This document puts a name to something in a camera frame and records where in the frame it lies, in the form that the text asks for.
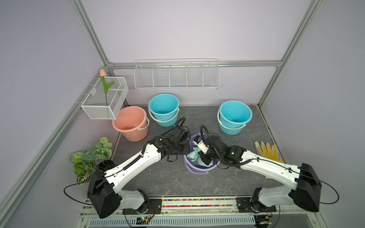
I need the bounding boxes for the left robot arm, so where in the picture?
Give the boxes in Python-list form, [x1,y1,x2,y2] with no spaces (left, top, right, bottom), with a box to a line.
[87,125,191,219]

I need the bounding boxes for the rail with coloured beads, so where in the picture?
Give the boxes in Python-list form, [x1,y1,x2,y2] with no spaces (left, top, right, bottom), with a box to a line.
[113,195,318,216]

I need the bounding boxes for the black corrugated cable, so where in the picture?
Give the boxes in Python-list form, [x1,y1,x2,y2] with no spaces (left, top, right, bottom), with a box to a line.
[199,124,252,167]

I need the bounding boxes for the artificial pink tulip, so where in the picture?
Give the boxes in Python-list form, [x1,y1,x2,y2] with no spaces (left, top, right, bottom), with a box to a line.
[99,69,115,106]

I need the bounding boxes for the pink plastic bucket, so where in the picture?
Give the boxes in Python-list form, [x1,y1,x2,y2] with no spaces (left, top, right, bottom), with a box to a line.
[112,106,150,142]

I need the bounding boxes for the long white wire shelf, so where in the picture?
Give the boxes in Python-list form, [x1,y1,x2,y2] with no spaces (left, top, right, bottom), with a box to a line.
[134,59,220,90]

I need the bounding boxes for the purple plastic bucket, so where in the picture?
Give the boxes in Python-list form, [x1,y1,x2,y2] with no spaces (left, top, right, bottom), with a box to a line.
[183,133,220,175]

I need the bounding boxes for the teal plastic bucket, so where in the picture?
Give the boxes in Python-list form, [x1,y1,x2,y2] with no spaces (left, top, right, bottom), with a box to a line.
[217,100,253,135]
[148,94,180,127]

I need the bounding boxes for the yellow white work gloves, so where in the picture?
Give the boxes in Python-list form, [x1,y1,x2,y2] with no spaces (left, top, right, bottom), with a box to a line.
[254,141,284,163]

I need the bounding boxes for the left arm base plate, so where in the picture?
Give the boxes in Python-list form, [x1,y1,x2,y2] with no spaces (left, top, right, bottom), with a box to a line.
[123,199,162,215]

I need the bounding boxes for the light green microfiber cloth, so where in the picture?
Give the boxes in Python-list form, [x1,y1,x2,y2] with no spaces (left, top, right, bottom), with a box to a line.
[186,147,214,168]

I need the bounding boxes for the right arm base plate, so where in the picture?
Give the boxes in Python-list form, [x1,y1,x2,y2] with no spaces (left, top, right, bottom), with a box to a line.
[236,197,277,214]

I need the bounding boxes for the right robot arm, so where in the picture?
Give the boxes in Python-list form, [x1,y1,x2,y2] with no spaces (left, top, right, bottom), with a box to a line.
[193,135,322,213]

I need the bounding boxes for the potted green leafy plant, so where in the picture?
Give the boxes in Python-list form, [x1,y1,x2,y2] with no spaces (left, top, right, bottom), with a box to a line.
[70,137,117,184]

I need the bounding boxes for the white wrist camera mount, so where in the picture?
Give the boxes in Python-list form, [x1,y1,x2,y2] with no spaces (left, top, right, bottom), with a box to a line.
[193,135,209,154]

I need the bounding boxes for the white wire basket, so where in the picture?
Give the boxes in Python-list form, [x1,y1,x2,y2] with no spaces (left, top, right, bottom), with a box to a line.
[81,77,129,120]

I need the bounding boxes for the white slotted cable duct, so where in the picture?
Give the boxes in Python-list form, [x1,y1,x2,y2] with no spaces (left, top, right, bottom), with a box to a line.
[87,215,256,228]

